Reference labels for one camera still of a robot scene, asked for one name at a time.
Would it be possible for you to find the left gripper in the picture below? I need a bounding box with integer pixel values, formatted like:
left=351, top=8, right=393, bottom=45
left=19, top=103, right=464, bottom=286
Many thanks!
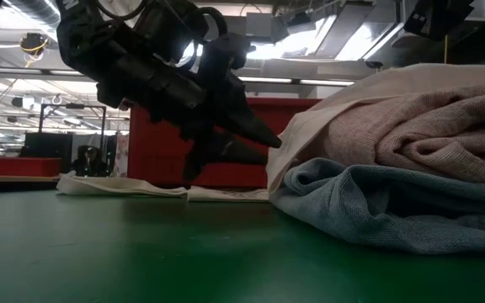
left=96, top=35, right=284, bottom=183

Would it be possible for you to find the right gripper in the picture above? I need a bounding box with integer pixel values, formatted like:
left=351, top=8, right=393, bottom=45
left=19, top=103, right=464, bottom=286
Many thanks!
left=402, top=0, right=476, bottom=42

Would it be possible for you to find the white garment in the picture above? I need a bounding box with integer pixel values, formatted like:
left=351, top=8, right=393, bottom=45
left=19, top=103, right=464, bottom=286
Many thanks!
left=266, top=62, right=485, bottom=194

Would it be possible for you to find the light blue towel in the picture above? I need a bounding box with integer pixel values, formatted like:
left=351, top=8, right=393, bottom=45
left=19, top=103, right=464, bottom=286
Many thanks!
left=269, top=157, right=485, bottom=256

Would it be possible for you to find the red plastic laundry bin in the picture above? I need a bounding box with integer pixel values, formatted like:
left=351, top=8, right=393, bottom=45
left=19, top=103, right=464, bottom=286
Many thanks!
left=126, top=97, right=323, bottom=189

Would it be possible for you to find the long ceiling light bar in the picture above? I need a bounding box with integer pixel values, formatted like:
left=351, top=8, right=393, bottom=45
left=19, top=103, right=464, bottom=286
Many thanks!
left=0, top=66, right=355, bottom=88

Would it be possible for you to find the bright ceiling light panel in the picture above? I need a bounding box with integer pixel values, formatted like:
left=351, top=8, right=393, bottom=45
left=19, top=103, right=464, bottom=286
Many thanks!
left=181, top=24, right=323, bottom=61

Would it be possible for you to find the grey ceiling air unit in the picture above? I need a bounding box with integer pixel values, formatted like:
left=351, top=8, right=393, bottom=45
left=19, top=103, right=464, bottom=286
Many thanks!
left=245, top=11, right=290, bottom=43

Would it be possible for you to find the cream printed tote bag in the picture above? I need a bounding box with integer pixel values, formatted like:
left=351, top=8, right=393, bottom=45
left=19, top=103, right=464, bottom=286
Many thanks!
left=56, top=174, right=271, bottom=203

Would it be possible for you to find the person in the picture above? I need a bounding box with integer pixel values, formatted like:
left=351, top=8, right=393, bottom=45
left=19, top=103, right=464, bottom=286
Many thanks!
left=70, top=145, right=109, bottom=178

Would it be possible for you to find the green table mat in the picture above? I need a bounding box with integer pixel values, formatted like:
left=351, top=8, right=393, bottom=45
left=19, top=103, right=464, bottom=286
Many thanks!
left=0, top=189, right=485, bottom=303

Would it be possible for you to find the black monitor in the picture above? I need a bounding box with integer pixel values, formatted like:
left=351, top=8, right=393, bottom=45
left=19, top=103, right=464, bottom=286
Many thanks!
left=23, top=131, right=74, bottom=160

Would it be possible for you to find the red background table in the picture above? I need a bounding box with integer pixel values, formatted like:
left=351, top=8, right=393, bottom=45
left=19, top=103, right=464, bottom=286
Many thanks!
left=0, top=156, right=62, bottom=178

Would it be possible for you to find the light wooden table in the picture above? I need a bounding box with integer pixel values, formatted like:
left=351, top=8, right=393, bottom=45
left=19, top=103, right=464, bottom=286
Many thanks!
left=0, top=175, right=62, bottom=191

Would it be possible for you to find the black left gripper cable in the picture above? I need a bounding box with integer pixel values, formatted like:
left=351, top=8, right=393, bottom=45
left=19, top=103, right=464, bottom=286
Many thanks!
left=185, top=6, right=230, bottom=72

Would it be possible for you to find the black metal stand frame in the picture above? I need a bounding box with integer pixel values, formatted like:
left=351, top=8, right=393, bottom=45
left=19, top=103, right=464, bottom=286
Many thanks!
left=38, top=103, right=108, bottom=176

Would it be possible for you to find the yellow cable reel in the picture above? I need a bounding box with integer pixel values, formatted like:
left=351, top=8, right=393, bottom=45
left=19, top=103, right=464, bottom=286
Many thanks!
left=19, top=32, right=49, bottom=56

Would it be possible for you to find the silver ventilation duct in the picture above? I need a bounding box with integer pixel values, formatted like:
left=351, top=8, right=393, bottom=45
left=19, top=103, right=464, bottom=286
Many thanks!
left=4, top=0, right=63, bottom=27

